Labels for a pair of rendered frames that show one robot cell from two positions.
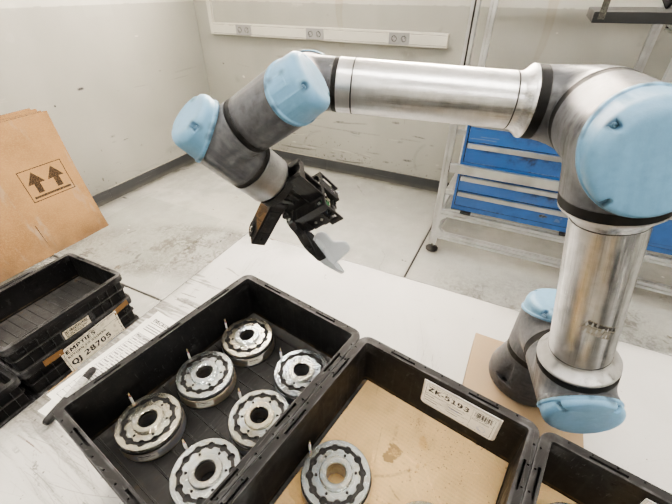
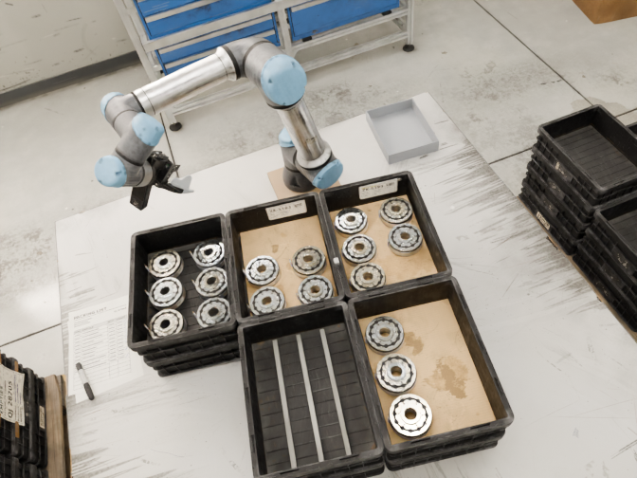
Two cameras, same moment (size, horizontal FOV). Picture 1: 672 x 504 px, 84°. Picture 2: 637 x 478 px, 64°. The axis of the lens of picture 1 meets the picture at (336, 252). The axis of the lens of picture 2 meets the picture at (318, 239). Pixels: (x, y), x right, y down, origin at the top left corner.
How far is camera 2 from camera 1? 0.95 m
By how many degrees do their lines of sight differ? 31
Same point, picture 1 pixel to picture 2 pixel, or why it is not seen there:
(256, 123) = (143, 154)
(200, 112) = (117, 166)
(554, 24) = not seen: outside the picture
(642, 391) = (354, 144)
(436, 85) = (190, 83)
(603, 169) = (276, 96)
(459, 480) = (305, 235)
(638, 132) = (278, 81)
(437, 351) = (255, 197)
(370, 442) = (263, 252)
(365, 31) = not seen: outside the picture
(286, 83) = (150, 132)
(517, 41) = not seen: outside the picture
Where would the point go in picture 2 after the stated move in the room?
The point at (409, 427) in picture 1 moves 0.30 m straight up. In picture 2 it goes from (273, 234) to (252, 171)
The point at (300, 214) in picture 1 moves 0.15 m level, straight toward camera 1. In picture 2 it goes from (161, 177) to (198, 199)
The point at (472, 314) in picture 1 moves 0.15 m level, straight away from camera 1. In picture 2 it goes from (257, 163) to (247, 139)
